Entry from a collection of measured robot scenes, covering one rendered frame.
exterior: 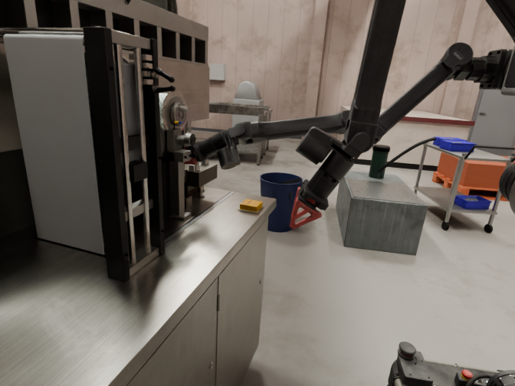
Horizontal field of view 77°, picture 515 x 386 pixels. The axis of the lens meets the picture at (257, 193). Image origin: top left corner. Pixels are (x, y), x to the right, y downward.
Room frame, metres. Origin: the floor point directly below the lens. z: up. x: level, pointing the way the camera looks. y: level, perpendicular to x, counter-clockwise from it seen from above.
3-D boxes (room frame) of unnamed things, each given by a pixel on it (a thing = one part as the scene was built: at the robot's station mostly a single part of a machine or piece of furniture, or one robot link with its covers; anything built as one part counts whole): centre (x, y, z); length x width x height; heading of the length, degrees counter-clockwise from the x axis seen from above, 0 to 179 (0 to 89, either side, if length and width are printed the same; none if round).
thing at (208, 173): (1.31, 0.39, 1.00); 0.40 x 0.16 x 0.06; 72
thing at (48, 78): (0.82, 0.54, 1.17); 0.34 x 0.05 x 0.54; 72
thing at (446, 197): (3.56, -2.26, 0.47); 1.00 x 0.58 x 0.94; 175
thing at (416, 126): (7.33, -2.90, 0.49); 2.60 x 2.11 x 0.98; 172
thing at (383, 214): (3.13, -1.29, 0.49); 1.05 x 0.81 x 0.98; 172
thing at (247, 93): (8.75, 0.38, 0.72); 0.73 x 0.65 x 1.43; 82
